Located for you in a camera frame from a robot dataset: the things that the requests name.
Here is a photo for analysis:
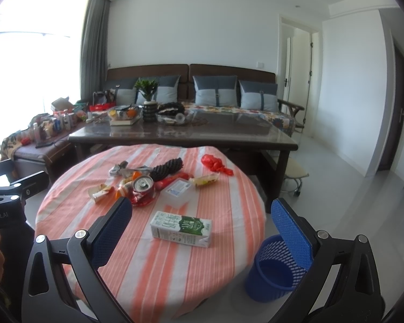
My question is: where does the dark brown sofa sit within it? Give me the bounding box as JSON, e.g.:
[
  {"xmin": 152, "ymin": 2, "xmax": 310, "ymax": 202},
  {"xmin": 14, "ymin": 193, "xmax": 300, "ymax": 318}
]
[{"xmin": 0, "ymin": 63, "xmax": 306, "ymax": 182}]

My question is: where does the red snack wrapper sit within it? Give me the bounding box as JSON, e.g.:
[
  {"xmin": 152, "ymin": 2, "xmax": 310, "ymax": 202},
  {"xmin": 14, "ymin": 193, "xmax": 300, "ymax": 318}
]
[{"xmin": 155, "ymin": 172, "xmax": 193, "ymax": 191}]

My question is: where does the red plastic bag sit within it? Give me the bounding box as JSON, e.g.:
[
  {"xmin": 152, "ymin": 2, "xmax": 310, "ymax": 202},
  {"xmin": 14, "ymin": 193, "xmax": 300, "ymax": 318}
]
[{"xmin": 201, "ymin": 154, "xmax": 234, "ymax": 177}]

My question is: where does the dark wooden coffee table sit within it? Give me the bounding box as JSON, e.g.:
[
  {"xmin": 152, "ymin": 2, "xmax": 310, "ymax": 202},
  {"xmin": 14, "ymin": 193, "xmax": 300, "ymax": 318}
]
[{"xmin": 68, "ymin": 111, "xmax": 298, "ymax": 211}]

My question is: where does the black ribbed plant pot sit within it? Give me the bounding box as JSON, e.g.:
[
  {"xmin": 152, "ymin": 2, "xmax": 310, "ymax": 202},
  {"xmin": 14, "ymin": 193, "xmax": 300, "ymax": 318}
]
[{"xmin": 142, "ymin": 101, "xmax": 158, "ymax": 122}]

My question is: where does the green white milk carton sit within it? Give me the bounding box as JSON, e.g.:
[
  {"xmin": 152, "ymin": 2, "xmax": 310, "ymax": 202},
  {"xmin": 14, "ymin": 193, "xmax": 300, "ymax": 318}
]
[{"xmin": 150, "ymin": 211, "xmax": 212, "ymax": 248}]

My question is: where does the black white crumpled wrapper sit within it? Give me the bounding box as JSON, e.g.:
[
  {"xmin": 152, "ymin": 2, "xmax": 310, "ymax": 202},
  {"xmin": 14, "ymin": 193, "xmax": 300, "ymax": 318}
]
[{"xmin": 109, "ymin": 161, "xmax": 151, "ymax": 178}]

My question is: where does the green potted plant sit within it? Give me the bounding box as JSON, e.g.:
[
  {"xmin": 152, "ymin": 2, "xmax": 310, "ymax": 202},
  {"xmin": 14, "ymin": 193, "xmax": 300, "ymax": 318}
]
[{"xmin": 134, "ymin": 78, "xmax": 159, "ymax": 101}]

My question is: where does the grey blue cushion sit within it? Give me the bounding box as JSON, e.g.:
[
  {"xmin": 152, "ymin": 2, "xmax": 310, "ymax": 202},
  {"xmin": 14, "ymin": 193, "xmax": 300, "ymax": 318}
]
[
  {"xmin": 141, "ymin": 75, "xmax": 181, "ymax": 104},
  {"xmin": 193, "ymin": 76, "xmax": 238, "ymax": 107},
  {"xmin": 110, "ymin": 78, "xmax": 138, "ymax": 106},
  {"xmin": 239, "ymin": 80, "xmax": 279, "ymax": 112}
]

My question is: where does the crushed red soda can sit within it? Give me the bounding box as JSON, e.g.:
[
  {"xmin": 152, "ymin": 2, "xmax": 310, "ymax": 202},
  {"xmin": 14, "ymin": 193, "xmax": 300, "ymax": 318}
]
[{"xmin": 128, "ymin": 176, "xmax": 155, "ymax": 207}]

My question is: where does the grey curtain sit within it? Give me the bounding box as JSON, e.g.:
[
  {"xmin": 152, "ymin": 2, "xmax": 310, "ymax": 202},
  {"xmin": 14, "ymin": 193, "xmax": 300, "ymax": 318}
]
[{"xmin": 80, "ymin": 0, "xmax": 111, "ymax": 100}]

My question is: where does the fruit tray on book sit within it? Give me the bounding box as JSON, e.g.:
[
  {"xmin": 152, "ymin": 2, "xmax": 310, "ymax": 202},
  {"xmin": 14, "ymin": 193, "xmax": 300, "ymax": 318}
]
[{"xmin": 108, "ymin": 106, "xmax": 141, "ymax": 126}]

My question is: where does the yellow white snack wrapper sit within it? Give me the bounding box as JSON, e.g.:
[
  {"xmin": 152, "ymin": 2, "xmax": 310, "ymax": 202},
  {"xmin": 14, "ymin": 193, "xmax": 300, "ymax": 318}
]
[{"xmin": 189, "ymin": 173, "xmax": 220, "ymax": 187}]

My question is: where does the small white stool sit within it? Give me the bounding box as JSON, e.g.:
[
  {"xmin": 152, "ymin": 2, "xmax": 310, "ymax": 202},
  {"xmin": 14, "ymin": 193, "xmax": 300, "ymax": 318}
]
[{"xmin": 283, "ymin": 157, "xmax": 309, "ymax": 197}]

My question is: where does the white door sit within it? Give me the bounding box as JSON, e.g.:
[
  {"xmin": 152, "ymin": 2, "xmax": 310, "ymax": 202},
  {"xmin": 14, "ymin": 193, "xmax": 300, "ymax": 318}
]
[{"xmin": 278, "ymin": 16, "xmax": 322, "ymax": 137}]

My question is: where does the black foam fruit net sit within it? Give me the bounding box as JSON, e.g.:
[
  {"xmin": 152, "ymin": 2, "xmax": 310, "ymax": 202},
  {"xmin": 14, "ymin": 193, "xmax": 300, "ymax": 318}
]
[{"xmin": 149, "ymin": 157, "xmax": 183, "ymax": 182}]

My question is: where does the blue plastic waste basket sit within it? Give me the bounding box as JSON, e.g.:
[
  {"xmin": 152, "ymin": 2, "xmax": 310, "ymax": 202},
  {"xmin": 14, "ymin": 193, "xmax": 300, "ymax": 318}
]
[{"xmin": 244, "ymin": 235, "xmax": 307, "ymax": 303}]

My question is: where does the roll of clear tape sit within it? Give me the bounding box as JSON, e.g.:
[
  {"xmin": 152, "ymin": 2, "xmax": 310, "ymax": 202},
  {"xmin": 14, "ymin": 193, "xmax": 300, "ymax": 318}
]
[{"xmin": 175, "ymin": 113, "xmax": 185, "ymax": 122}]

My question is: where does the orange white striped tablecloth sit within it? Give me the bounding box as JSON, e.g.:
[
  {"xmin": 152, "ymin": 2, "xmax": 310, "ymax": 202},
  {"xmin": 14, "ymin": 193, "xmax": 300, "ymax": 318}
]
[{"xmin": 34, "ymin": 143, "xmax": 267, "ymax": 322}]

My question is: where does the white yellow chip bag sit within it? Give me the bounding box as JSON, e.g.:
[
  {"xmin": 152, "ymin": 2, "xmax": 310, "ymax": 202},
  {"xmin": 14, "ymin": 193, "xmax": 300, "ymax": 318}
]
[{"xmin": 87, "ymin": 184, "xmax": 114, "ymax": 203}]

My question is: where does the clear plastic box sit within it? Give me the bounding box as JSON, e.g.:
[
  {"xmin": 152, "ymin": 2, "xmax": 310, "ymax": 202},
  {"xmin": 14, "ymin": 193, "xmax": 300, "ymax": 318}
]
[{"xmin": 160, "ymin": 178, "xmax": 195, "ymax": 209}]

